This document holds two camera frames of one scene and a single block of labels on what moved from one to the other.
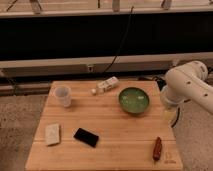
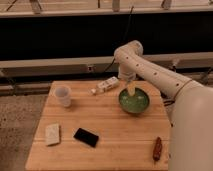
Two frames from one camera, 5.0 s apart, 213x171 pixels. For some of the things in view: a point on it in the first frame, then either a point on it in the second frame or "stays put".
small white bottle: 110,83 stays put
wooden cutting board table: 103,125 stays put
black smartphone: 86,137 stays put
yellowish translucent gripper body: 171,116 -> 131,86
